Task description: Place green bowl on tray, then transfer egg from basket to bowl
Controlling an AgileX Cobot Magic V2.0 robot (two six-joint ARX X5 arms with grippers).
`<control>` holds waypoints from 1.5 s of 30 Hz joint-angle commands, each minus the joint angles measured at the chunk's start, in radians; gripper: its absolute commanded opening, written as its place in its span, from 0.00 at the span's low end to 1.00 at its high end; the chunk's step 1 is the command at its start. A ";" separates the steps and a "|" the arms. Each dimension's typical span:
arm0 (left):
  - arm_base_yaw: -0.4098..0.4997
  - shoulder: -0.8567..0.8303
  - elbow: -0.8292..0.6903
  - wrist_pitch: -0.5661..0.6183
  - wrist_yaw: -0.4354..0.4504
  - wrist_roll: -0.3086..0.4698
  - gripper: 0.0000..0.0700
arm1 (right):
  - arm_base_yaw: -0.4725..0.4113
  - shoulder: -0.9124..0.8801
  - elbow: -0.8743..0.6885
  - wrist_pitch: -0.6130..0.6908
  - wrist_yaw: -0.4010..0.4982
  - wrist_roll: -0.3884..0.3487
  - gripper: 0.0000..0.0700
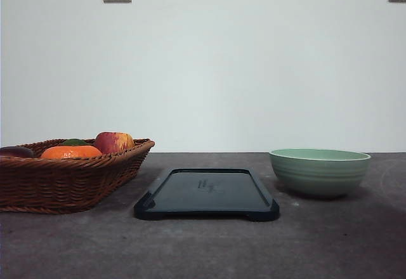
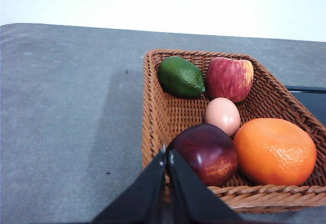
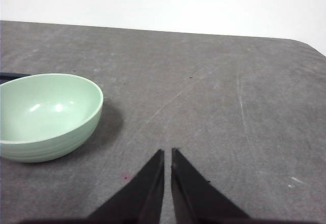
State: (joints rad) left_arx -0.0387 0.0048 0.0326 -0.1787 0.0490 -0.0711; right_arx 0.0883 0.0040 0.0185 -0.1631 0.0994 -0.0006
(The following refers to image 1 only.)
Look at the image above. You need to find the green ceramic bowl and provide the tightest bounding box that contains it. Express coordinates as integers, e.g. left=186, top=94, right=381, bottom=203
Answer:
left=269, top=148, right=371, bottom=197

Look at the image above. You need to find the brown wicker basket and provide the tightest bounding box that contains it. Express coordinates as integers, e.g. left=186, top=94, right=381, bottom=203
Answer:
left=0, top=138, right=155, bottom=214

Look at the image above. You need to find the dark rectangular tray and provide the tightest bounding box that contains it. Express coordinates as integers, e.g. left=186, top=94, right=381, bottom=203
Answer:
left=134, top=168, right=280, bottom=221

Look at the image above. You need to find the red yellow apple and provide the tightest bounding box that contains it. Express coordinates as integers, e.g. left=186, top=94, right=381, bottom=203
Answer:
left=94, top=132, right=134, bottom=153

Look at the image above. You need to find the green fruit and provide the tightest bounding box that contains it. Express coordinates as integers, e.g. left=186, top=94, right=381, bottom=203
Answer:
left=62, top=138, right=90, bottom=146

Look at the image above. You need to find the orange tangerine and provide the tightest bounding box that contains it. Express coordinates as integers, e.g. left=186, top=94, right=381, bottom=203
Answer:
left=41, top=145, right=103, bottom=159

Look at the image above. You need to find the dark purple fruit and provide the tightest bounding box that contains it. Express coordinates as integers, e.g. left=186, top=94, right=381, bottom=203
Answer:
left=0, top=146, right=34, bottom=157

